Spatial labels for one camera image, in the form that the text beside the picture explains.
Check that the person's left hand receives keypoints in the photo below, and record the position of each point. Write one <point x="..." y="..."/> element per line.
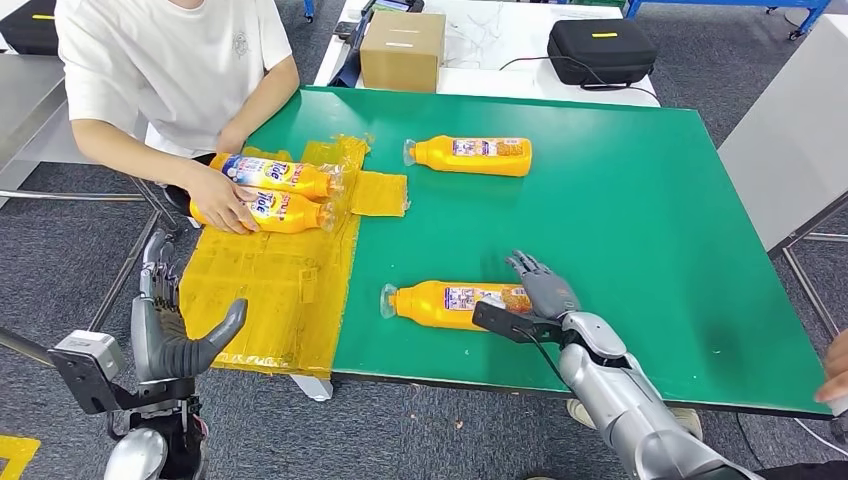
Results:
<point x="232" y="144"/>

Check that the person's hand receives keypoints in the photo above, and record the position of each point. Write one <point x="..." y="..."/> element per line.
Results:
<point x="838" y="371"/>

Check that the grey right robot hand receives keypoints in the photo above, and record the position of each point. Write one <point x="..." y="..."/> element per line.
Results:
<point x="546" y="295"/>

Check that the person's right hand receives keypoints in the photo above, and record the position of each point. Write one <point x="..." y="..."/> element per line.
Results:
<point x="222" y="199"/>

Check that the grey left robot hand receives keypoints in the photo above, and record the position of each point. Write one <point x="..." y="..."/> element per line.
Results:
<point x="159" y="344"/>

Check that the grey handheld device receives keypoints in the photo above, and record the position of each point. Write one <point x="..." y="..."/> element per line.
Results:
<point x="841" y="405"/>

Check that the orange detergent bottle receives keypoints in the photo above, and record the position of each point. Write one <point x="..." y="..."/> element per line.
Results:
<point x="291" y="215"/>
<point x="424" y="305"/>
<point x="437" y="156"/>
<point x="291" y="179"/>

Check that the person's right forearm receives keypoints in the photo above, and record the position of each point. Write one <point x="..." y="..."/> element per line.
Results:
<point x="132" y="156"/>

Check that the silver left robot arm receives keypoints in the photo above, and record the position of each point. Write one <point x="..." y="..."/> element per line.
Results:
<point x="136" y="457"/>

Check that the person's left forearm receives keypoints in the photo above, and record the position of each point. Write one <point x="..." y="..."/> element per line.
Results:
<point x="265" y="99"/>

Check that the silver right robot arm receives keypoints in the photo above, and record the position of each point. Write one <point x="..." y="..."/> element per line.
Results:
<point x="616" y="397"/>

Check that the person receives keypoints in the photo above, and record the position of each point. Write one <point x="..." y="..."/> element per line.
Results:
<point x="172" y="60"/>
<point x="836" y="371"/>

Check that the round black stool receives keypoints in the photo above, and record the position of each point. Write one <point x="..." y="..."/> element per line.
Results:
<point x="175" y="202"/>

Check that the yellow tape mat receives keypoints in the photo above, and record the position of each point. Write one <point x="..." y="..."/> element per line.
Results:
<point x="278" y="298"/>

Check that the dark blue bag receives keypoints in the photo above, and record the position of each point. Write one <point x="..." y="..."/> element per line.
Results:
<point x="348" y="66"/>

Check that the black smartphone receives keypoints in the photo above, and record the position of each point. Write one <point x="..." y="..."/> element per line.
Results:
<point x="344" y="28"/>

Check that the white table leg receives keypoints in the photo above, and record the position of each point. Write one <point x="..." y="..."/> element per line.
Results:
<point x="314" y="389"/>

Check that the brown cardboard box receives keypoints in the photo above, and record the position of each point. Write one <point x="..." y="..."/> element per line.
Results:
<point x="401" y="53"/>

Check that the stainless steel table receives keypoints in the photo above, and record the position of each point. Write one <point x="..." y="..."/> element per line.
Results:
<point x="26" y="93"/>

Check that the white table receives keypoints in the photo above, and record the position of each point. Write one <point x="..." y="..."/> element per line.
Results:
<point x="795" y="132"/>
<point x="503" y="83"/>

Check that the dark tablet device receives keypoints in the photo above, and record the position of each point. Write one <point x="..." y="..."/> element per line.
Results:
<point x="397" y="4"/>

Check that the black carry case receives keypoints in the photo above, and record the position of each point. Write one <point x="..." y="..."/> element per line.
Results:
<point x="599" y="53"/>
<point x="26" y="30"/>

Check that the clear plastic packaging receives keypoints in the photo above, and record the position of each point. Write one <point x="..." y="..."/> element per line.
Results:
<point x="474" y="36"/>

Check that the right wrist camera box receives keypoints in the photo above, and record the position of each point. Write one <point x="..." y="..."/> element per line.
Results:
<point x="503" y="324"/>

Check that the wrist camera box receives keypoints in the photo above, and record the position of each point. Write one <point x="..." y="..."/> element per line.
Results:
<point x="89" y="351"/>
<point x="503" y="324"/>

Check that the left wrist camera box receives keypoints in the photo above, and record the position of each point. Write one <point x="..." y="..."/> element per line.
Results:
<point x="89" y="351"/>

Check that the blue metal frame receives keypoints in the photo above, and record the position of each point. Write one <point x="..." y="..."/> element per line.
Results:
<point x="813" y="14"/>

